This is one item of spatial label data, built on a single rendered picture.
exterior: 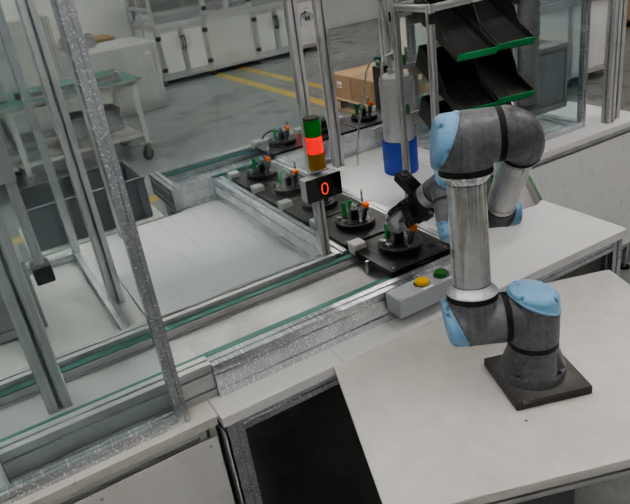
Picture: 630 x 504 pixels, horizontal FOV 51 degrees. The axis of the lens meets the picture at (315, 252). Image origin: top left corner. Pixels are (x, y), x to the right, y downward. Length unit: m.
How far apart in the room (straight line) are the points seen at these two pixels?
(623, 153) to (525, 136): 2.24
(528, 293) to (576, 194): 1.92
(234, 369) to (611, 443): 0.89
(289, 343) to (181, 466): 0.41
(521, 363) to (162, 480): 0.91
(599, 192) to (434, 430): 2.23
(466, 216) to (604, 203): 2.23
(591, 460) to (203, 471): 0.92
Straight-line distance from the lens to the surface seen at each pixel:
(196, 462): 1.75
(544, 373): 1.62
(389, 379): 1.71
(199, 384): 1.72
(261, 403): 1.71
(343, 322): 1.83
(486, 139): 1.39
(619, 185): 3.68
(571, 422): 1.60
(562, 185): 3.33
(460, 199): 1.43
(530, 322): 1.54
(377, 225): 2.25
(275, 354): 1.76
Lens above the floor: 1.90
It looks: 26 degrees down
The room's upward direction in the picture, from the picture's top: 9 degrees counter-clockwise
